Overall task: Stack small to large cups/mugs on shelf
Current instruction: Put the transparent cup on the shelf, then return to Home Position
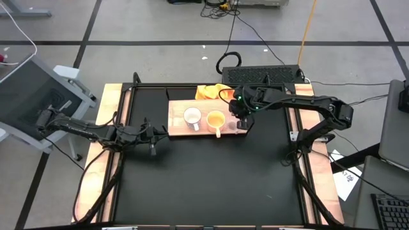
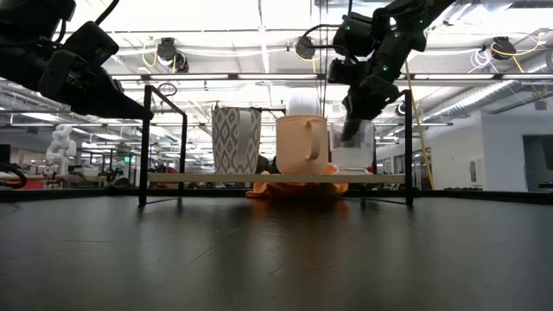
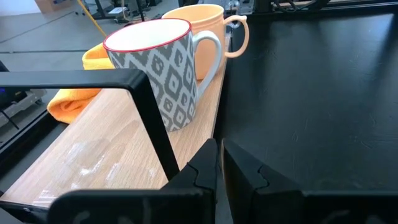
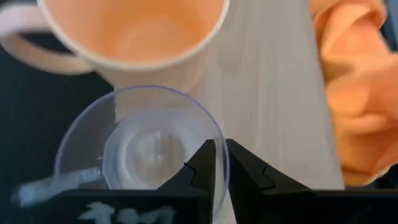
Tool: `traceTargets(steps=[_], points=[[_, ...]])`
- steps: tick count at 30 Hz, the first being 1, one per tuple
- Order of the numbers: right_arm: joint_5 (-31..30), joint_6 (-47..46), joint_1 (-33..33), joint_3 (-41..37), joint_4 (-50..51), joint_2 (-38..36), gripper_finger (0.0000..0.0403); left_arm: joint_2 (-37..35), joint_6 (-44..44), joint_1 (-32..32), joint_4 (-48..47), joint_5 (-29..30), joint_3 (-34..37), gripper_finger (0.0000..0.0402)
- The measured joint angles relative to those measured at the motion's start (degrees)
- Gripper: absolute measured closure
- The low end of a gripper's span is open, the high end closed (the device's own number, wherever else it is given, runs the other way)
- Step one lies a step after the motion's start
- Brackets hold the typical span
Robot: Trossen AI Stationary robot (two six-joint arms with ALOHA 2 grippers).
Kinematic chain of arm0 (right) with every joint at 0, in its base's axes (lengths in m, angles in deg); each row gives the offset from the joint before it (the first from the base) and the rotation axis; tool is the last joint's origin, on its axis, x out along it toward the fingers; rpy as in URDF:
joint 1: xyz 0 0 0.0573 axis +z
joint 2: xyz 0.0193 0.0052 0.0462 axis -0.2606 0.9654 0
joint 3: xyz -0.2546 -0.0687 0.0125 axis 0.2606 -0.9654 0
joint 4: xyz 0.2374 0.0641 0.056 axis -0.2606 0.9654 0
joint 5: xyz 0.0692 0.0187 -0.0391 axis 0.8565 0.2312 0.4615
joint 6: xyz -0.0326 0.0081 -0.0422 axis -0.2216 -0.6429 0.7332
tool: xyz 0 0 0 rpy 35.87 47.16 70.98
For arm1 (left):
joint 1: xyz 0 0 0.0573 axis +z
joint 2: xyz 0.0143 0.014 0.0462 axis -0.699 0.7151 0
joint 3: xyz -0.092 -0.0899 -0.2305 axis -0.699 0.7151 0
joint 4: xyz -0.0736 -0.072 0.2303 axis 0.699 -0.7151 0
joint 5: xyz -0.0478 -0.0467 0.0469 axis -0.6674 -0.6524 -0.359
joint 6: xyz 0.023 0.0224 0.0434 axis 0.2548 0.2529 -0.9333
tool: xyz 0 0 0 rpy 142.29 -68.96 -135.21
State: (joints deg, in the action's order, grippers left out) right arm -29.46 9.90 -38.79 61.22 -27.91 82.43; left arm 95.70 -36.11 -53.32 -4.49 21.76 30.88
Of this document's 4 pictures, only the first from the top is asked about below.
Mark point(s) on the grey office chair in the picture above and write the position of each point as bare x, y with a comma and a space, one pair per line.
28, 89

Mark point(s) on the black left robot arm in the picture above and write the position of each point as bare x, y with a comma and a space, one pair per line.
80, 129

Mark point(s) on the black box device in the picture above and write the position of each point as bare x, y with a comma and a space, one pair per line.
404, 99

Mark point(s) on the yellow orange cloth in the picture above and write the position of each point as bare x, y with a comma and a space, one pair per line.
209, 92

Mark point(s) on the black perforated computer case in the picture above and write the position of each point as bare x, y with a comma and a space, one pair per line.
262, 75

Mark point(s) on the peach ceramic mug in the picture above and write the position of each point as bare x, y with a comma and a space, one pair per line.
215, 120

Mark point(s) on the black keyboard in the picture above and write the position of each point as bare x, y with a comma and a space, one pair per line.
391, 212

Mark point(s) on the grey desk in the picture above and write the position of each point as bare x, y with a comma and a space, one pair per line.
394, 134
377, 179

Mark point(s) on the clear plastic footed mug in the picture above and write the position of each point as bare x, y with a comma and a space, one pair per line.
230, 126

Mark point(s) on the grey metal desk foot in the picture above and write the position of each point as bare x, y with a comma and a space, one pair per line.
28, 13

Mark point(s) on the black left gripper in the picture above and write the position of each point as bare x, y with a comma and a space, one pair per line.
137, 135

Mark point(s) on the wooden shelf with black legs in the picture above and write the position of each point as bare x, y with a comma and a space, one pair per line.
177, 119

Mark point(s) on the wooden table side board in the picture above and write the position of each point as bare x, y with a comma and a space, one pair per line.
322, 172
96, 179

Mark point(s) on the grey white patterned mug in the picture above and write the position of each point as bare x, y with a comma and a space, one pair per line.
191, 116

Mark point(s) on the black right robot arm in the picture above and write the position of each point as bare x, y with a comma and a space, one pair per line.
306, 102

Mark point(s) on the white paper sheet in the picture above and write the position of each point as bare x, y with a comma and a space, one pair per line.
346, 183

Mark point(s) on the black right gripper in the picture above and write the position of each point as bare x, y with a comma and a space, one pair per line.
244, 103

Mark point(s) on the grey box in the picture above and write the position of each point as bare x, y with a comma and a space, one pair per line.
262, 2

